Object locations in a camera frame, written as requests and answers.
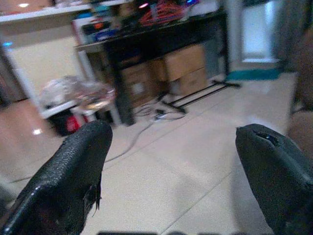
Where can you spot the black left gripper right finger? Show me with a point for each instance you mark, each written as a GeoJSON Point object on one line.
{"type": "Point", "coordinates": [278, 176]}

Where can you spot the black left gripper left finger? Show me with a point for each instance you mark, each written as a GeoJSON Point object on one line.
{"type": "Point", "coordinates": [61, 176]}

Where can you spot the teal floor mat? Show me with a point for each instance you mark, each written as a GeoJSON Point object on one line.
{"type": "Point", "coordinates": [252, 74]}

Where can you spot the brown sofa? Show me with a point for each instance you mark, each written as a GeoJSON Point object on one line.
{"type": "Point", "coordinates": [305, 73]}

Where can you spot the black bin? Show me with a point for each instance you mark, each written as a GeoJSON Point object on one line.
{"type": "Point", "coordinates": [57, 124]}

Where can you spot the red bag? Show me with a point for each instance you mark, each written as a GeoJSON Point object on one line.
{"type": "Point", "coordinates": [73, 123]}

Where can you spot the white rack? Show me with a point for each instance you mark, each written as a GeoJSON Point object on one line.
{"type": "Point", "coordinates": [56, 110]}

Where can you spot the clear plastic bag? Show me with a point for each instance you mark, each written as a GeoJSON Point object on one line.
{"type": "Point", "coordinates": [95, 94]}

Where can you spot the black metal stand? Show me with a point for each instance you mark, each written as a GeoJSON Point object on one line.
{"type": "Point", "coordinates": [230, 84]}

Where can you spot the white power strip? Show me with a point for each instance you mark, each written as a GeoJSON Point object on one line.
{"type": "Point", "coordinates": [160, 113]}

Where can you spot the cardboard box with white label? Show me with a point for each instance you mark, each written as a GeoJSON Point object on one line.
{"type": "Point", "coordinates": [137, 80]}

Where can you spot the cardboard box with black print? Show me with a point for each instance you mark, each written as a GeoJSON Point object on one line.
{"type": "Point", "coordinates": [193, 83]}

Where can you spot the plain cardboard box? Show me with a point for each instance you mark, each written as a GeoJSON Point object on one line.
{"type": "Point", "coordinates": [185, 61]}

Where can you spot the grey framed mirror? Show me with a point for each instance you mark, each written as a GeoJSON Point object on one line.
{"type": "Point", "coordinates": [256, 29]}

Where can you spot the white shelf board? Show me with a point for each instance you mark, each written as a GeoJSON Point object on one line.
{"type": "Point", "coordinates": [36, 13]}

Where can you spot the black table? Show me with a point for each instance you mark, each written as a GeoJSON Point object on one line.
{"type": "Point", "coordinates": [159, 41]}

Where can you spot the red orange bundle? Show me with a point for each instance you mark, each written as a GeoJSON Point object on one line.
{"type": "Point", "coordinates": [161, 14]}

